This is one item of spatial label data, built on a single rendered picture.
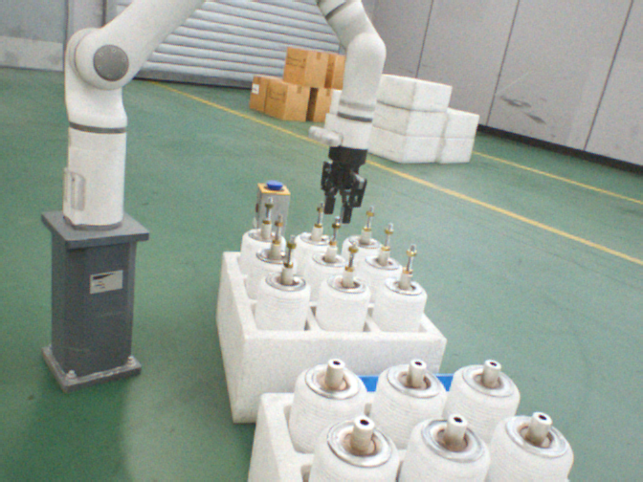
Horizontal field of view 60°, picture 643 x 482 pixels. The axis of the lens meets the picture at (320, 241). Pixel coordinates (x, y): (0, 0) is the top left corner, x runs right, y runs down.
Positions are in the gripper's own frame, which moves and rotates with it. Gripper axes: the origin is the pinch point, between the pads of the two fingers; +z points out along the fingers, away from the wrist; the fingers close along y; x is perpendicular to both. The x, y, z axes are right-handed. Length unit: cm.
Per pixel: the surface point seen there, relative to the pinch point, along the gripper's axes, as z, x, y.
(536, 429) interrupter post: 9, 1, -57
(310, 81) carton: -3, -169, 354
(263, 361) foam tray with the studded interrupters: 22.3, 19.1, -16.0
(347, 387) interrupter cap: 10.3, 19.0, -41.4
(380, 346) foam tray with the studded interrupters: 18.9, -1.9, -20.7
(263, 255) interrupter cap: 10.0, 13.5, 2.5
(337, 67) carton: -18, -198, 363
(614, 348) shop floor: 34, -91, -13
